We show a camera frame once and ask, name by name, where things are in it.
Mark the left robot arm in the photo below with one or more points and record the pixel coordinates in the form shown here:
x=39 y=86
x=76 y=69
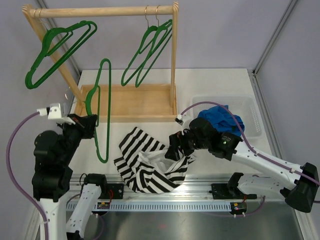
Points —
x=53 y=153

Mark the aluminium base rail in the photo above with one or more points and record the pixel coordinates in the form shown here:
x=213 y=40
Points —
x=96 y=186

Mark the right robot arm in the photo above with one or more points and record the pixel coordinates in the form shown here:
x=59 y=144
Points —
x=236 y=149

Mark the wooden clothes rack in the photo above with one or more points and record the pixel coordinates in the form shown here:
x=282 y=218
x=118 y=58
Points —
x=151 y=102

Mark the bunch of green hangers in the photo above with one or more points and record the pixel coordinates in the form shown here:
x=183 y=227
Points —
x=51 y=41

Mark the white slotted cable duct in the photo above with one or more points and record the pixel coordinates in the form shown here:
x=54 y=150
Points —
x=140 y=206

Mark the blue tank top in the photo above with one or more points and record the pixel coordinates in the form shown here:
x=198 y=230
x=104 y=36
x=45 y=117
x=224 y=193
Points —
x=220 y=119

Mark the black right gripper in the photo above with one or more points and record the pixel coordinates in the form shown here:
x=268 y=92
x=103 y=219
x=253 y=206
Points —
x=178 y=140

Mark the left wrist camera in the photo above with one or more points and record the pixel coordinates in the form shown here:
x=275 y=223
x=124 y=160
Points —
x=57 y=113

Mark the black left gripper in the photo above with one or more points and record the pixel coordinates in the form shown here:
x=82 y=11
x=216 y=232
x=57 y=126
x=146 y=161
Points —
x=86 y=124

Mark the white plastic basket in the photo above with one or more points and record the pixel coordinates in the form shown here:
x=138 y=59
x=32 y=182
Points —
x=242 y=105

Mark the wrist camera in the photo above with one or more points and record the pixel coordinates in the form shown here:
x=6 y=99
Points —
x=183 y=121
x=57 y=113

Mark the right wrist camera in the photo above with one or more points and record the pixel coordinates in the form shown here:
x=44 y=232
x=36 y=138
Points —
x=183 y=121

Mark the striped black white tank top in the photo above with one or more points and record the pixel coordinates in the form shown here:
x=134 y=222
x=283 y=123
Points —
x=143 y=166

